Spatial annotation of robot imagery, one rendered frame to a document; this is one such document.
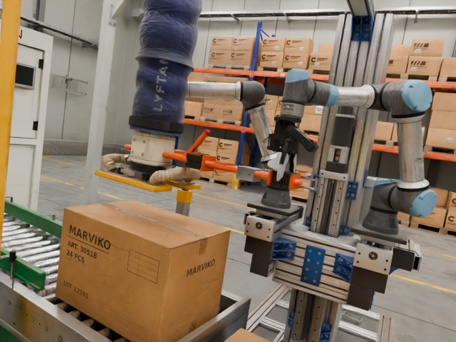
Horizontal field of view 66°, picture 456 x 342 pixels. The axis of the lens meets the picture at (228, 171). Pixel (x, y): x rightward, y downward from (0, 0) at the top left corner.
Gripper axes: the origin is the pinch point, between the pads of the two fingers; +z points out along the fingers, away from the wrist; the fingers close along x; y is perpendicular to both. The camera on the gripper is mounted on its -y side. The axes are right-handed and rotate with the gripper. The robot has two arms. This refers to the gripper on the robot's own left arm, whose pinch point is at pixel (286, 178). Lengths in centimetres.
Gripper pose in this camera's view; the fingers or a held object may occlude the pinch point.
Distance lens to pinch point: 118.6
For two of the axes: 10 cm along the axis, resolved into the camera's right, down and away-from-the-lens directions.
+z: -1.5, 9.8, 1.0
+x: -5.4, 0.0, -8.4
